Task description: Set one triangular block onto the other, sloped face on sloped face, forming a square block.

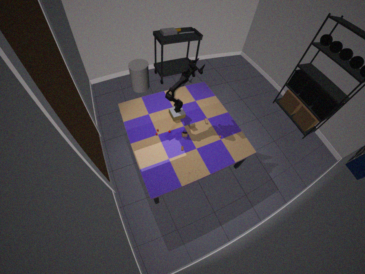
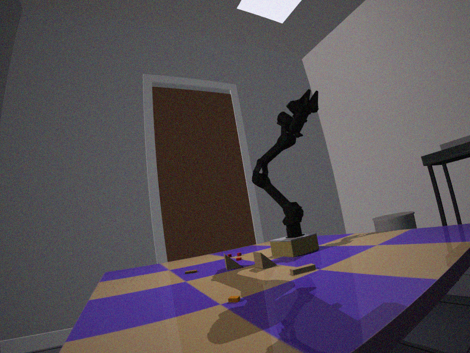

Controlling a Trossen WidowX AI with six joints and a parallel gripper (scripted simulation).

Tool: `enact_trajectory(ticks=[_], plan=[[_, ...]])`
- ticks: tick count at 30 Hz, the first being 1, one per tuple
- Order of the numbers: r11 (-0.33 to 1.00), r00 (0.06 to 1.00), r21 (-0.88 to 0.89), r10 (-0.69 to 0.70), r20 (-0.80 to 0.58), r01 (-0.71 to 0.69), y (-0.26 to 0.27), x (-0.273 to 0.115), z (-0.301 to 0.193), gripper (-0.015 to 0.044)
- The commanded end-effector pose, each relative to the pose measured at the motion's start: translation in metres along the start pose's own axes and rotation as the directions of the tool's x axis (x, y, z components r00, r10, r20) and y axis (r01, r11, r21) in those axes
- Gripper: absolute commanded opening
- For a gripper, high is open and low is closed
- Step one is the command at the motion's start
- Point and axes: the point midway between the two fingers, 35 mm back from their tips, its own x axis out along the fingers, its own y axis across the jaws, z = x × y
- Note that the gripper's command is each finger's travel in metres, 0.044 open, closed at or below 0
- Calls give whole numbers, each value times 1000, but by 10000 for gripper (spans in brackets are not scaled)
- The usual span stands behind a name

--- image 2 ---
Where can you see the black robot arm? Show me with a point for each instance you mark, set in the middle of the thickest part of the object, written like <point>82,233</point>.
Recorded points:
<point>293,212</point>

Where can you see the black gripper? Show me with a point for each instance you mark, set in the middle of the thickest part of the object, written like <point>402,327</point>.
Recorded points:
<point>304,106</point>

